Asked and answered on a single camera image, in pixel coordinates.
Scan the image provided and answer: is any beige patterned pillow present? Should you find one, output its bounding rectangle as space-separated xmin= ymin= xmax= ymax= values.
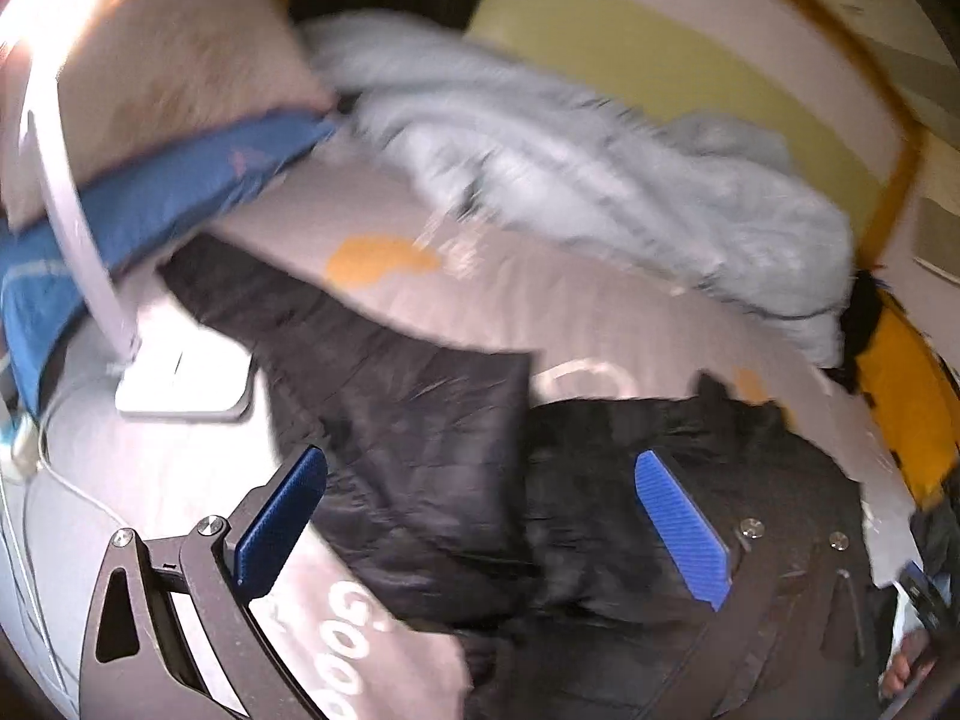
xmin=0 ymin=0 xmax=335 ymax=233

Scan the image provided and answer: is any light grey duvet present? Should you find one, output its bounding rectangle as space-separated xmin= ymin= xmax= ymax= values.
xmin=300 ymin=11 xmax=856 ymax=365

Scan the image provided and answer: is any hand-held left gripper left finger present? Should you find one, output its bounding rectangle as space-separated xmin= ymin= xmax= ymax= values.
xmin=82 ymin=446 xmax=331 ymax=720

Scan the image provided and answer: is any black cloth bundle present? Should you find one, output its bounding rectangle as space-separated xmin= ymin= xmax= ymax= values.
xmin=840 ymin=270 xmax=886 ymax=372

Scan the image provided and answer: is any person's right hand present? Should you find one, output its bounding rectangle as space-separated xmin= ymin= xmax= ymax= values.
xmin=879 ymin=630 xmax=938 ymax=700

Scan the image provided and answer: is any black puffer jacket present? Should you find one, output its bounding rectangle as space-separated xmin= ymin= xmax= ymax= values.
xmin=161 ymin=236 xmax=912 ymax=720

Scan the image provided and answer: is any grey printed bed sheet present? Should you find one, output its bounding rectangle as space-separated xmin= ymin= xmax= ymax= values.
xmin=0 ymin=150 xmax=916 ymax=720

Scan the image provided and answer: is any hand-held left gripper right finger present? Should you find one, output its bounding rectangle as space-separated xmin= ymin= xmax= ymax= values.
xmin=635 ymin=451 xmax=878 ymax=720

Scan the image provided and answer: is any white desk lamp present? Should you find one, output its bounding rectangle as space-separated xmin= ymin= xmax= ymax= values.
xmin=0 ymin=0 xmax=254 ymax=421

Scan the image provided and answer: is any wooden bed frame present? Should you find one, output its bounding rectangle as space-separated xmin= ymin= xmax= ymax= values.
xmin=705 ymin=0 xmax=923 ymax=271

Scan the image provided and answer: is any blue pillow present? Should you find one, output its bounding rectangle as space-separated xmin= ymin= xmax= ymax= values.
xmin=0 ymin=109 xmax=338 ymax=417

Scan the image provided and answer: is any white lamp cable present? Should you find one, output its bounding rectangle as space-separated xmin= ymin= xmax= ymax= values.
xmin=0 ymin=420 xmax=128 ymax=661

